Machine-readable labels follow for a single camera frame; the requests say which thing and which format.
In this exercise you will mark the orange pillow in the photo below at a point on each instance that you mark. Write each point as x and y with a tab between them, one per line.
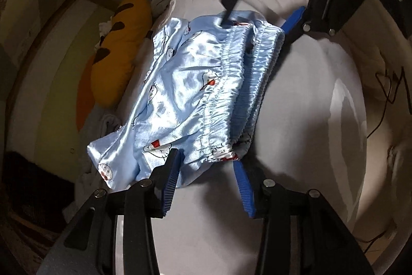
84	94

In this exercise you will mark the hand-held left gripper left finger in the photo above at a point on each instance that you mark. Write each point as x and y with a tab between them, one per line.
170	180

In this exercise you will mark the yellow bread-shaped plush pillow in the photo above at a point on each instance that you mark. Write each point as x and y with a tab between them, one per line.
119	49

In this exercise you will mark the white crumpled clothing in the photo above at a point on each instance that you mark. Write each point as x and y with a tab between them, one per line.
104	31

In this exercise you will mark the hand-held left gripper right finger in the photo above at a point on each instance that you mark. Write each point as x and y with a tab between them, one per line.
245	193

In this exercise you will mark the light blue cat-print satin pants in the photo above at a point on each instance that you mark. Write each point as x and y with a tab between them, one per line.
180	85

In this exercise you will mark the white bed sheet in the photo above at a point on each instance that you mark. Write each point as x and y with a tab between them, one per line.
305	101

